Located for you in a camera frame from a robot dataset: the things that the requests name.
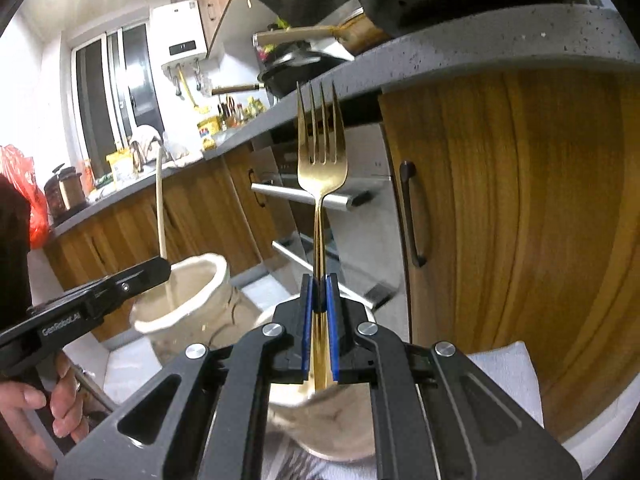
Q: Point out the wooden chopstick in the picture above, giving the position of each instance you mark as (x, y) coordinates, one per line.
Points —
(160, 223)

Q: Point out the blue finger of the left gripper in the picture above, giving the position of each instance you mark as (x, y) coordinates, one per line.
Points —
(100, 297)

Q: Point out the gold fork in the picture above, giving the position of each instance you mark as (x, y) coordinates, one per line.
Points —
(322, 169)

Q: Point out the white water heater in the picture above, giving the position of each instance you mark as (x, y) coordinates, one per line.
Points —
(177, 34)

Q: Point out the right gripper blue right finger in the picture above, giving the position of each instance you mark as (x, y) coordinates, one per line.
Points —
(436, 415)

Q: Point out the brown pan wooden handle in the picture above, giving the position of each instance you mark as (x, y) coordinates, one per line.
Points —
(356, 34)

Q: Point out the cream ceramic utensil holder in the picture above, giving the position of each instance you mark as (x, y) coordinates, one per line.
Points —
(202, 315)

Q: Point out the yellow cooking oil bottle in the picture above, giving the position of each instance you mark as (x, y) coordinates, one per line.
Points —
(208, 126)

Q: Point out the red plastic bag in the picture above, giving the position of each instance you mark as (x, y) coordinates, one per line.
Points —
(20, 171)

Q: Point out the blue plaid tablecloth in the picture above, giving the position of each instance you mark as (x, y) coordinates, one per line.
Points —
(329, 434)

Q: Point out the black wok wooden handle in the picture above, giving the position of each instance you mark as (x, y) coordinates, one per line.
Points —
(283, 76)

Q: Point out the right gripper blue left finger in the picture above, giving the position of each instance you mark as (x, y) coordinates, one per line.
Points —
(204, 415)

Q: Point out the built-in steel oven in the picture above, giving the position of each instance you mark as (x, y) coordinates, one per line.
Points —
(361, 223)

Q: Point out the wooden cabinet door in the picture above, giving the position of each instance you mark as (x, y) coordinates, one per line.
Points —
(521, 223)

